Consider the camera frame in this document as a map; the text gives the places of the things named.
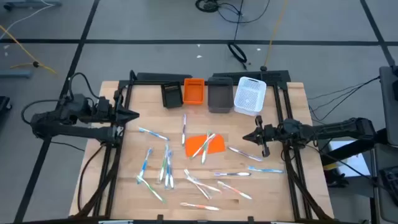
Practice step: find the purple toothbrush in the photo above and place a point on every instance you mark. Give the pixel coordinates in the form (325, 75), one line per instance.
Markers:
(184, 129)
(233, 174)
(245, 154)

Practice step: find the orange plastic basket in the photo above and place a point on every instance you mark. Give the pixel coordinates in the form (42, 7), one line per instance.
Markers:
(194, 91)

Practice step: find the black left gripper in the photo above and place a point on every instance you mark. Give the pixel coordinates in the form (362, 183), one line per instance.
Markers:
(113, 115)

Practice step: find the white sheet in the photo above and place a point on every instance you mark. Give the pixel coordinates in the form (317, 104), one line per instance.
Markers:
(354, 161)

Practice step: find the grey desk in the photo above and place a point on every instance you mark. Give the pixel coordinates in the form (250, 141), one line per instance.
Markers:
(381, 211)

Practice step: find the orange mat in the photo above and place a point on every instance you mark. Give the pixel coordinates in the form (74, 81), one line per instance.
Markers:
(219, 144)

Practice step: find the grey floor beam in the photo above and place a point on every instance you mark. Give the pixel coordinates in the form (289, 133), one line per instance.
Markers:
(15, 74)

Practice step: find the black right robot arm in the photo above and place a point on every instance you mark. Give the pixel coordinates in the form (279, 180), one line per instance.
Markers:
(335, 129)

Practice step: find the black table clamp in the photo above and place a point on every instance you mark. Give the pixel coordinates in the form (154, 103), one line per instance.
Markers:
(250, 219)
(160, 217)

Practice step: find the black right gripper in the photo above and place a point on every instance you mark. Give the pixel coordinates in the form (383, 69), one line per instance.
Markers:
(265, 149)

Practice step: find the grey translucent bin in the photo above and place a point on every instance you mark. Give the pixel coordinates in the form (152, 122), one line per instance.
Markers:
(220, 95)

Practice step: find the blue toothbrush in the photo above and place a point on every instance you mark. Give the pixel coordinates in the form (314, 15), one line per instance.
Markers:
(145, 165)
(265, 170)
(167, 174)
(154, 134)
(171, 179)

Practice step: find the blue-grey floor bar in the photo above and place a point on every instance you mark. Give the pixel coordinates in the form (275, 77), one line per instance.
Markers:
(31, 3)

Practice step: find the black plastic basket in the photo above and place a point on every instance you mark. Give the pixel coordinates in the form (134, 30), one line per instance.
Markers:
(171, 96)

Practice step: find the black floor object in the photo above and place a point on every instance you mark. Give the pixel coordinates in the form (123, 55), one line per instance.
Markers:
(3, 104)

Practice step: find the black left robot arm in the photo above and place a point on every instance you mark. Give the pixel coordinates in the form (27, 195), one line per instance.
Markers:
(77, 132)

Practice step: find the white perforated basket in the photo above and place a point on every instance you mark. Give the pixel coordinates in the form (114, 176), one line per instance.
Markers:
(248, 98)

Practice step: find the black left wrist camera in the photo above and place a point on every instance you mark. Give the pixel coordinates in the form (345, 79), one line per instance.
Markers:
(104, 105)

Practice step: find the black diagonal beam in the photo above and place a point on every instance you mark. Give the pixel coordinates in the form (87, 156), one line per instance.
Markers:
(351, 151)

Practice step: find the orange toothbrush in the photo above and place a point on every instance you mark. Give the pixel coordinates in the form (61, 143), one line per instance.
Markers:
(234, 190)
(199, 151)
(200, 206)
(197, 184)
(211, 188)

